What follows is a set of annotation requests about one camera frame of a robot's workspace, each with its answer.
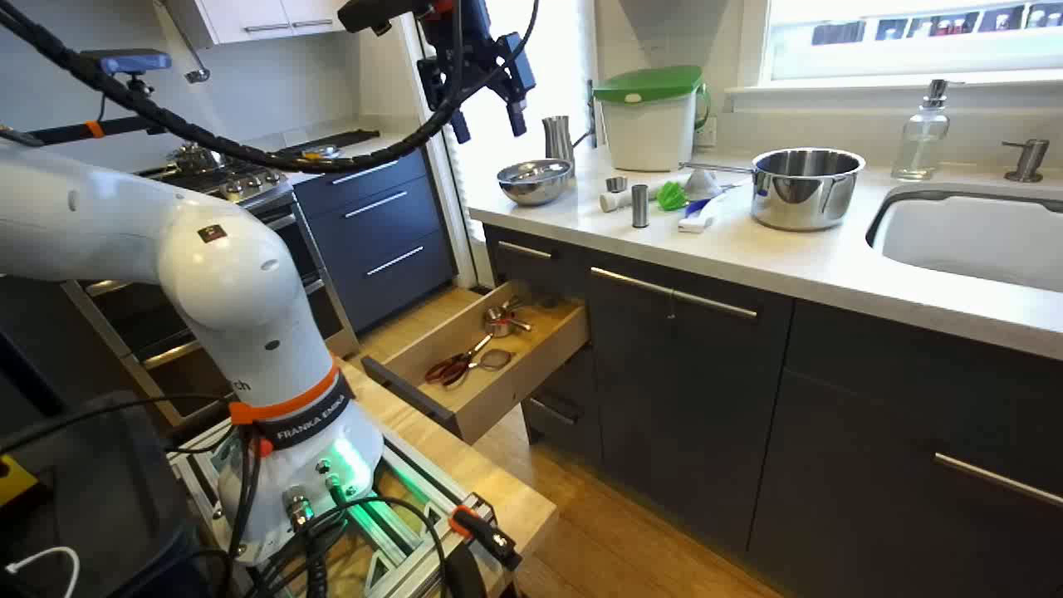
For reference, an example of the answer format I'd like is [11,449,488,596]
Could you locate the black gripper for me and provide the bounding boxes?
[416,0,543,147]

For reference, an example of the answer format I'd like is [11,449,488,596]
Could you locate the blue drawer cabinet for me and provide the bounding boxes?
[288,147,459,338]

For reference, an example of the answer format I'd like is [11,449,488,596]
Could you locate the open wooden drawer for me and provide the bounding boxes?
[359,274,593,449]

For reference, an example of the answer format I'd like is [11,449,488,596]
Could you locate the stainless steel pot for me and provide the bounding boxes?
[677,144,871,235]

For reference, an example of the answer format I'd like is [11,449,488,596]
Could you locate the stainless steel pitcher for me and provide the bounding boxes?
[537,114,581,170]

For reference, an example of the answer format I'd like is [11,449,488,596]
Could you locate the stainless steel bowl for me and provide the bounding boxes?
[491,155,579,209]

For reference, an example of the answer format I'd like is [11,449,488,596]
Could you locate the short steel shaker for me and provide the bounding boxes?
[597,173,635,217]

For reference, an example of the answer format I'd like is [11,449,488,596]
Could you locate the white bin with green lid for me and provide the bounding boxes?
[593,64,713,177]

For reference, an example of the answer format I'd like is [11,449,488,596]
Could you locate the tall steel shaker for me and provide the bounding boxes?
[627,178,654,231]

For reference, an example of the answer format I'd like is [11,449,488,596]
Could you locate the green scrubber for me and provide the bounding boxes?
[654,178,691,217]

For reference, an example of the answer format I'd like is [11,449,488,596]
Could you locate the metal measuring cups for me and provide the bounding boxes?
[478,298,536,341]

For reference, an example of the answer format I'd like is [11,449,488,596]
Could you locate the white upper cabinet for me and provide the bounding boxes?
[196,0,349,51]

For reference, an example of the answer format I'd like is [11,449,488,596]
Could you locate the steel stove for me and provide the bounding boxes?
[137,136,299,209]

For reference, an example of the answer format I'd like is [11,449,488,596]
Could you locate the dark base cabinet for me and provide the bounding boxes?
[481,222,1063,598]

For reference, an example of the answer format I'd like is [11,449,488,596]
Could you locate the black and orange clamp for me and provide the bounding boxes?
[445,493,524,575]

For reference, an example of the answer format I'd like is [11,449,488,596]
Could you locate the kitchen window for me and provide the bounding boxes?
[760,0,1063,86]

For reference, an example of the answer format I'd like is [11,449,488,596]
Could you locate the clear soap bottle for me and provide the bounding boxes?
[889,75,953,184]

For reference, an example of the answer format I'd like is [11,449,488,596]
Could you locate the white kitchen sink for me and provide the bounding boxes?
[863,178,1063,298]

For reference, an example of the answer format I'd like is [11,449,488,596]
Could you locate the short chrome sink fixture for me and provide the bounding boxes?
[1000,136,1054,186]

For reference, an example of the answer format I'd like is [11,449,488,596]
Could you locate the black bin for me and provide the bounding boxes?
[0,387,211,598]

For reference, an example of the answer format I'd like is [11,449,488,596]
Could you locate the short steel drawer handle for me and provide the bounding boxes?
[491,235,555,267]

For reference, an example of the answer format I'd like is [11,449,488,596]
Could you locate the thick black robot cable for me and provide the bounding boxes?
[0,0,544,177]

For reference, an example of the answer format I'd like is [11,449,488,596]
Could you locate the long steel cabinet handle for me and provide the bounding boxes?
[930,449,1063,510]
[589,263,763,322]

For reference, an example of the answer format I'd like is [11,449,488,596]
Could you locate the black camera on stand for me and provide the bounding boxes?
[77,47,176,114]

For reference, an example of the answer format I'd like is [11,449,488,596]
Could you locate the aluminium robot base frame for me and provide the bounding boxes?
[164,418,475,598]

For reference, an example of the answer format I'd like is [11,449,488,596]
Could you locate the thin white cable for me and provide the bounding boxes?
[0,542,87,598]

